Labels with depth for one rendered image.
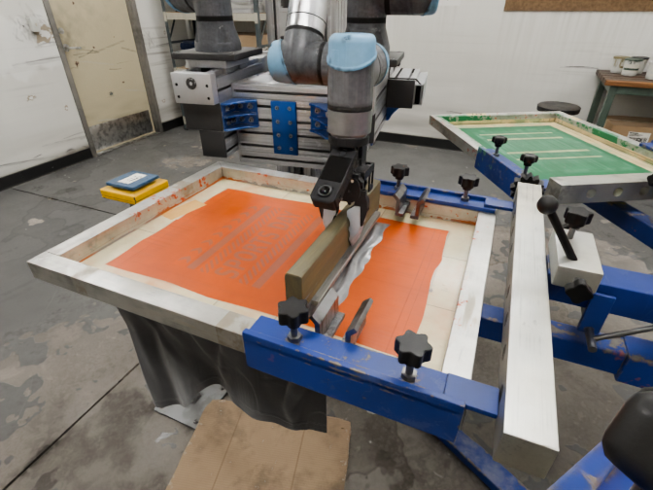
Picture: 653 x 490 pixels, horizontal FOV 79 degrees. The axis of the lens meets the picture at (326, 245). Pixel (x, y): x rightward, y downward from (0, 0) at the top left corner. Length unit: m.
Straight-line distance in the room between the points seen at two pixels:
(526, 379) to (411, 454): 1.17
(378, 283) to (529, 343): 0.30
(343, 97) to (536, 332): 0.43
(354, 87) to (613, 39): 3.93
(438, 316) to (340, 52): 0.44
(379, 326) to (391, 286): 0.11
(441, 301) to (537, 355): 0.23
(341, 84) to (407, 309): 0.38
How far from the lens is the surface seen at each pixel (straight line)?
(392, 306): 0.70
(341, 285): 0.73
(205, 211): 1.03
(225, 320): 0.63
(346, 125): 0.67
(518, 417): 0.48
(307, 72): 0.78
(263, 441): 1.64
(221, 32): 1.46
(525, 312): 0.61
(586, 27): 4.46
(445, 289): 0.76
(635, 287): 0.74
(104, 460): 1.80
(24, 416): 2.08
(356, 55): 0.65
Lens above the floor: 1.40
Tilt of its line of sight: 32 degrees down
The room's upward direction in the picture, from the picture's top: straight up
